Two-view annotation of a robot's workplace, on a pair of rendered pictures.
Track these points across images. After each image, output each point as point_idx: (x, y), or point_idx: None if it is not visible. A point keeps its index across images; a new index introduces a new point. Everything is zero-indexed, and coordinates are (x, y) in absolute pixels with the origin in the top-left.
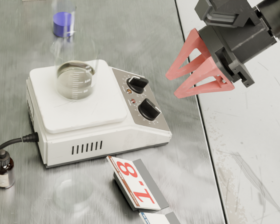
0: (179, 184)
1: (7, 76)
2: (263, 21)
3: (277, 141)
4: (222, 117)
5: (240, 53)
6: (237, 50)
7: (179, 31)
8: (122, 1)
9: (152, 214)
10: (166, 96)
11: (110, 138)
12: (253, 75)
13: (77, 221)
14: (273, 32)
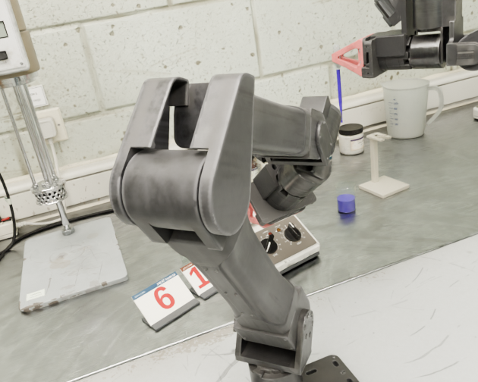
0: None
1: None
2: (280, 166)
3: (323, 347)
4: (324, 303)
5: (258, 186)
6: (255, 181)
7: (416, 252)
8: (416, 217)
9: (182, 283)
10: (322, 268)
11: None
12: (407, 310)
13: (175, 267)
14: (278, 177)
